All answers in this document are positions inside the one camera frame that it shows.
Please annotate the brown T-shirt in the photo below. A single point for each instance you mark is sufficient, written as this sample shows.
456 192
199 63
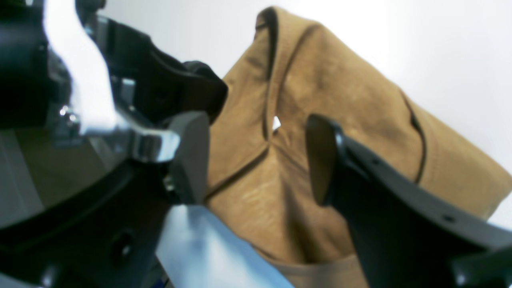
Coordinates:
260 166

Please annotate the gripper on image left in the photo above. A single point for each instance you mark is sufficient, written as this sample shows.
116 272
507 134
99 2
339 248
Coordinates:
141 75

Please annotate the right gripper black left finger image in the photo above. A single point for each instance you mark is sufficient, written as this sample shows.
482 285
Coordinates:
106 236

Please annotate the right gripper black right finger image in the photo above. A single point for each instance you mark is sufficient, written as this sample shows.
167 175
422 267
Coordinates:
404 236

